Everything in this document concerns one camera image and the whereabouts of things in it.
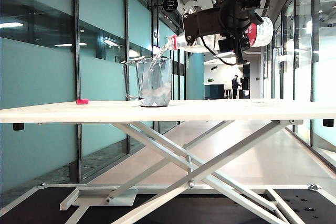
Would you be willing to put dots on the round black hanging sign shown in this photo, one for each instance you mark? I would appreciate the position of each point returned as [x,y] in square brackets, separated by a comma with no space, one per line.
[170,4]

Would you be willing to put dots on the dark bar stool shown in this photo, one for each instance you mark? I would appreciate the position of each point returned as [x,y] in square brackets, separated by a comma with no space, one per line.
[228,94]

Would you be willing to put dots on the red bottle cap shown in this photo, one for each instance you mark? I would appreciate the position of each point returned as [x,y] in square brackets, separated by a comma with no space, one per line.
[82,101]

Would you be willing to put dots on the person in dark clothes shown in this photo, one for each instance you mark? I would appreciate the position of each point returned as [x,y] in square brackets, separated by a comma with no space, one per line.
[235,86]

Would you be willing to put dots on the teal low cabinet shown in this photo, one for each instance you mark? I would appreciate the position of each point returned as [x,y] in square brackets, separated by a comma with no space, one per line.
[214,91]

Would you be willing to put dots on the clear water bottle red label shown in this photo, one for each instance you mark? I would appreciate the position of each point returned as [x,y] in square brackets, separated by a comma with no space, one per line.
[263,32]

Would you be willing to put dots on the white scissor table legs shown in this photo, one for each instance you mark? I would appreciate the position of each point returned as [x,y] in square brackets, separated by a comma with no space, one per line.
[168,144]

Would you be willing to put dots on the black base platform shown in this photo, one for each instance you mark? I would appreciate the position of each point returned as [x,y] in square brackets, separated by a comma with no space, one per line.
[52,216]

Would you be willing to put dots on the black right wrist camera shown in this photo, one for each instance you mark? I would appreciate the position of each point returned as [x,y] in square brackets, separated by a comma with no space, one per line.
[227,45]

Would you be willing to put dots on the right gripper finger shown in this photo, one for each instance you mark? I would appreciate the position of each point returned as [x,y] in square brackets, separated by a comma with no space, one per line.
[188,12]
[203,24]

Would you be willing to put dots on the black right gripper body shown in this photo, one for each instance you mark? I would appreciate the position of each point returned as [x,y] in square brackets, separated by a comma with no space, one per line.
[237,19]

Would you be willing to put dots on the black rubber table foot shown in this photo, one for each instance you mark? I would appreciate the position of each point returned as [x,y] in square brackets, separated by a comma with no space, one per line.
[328,122]
[18,126]

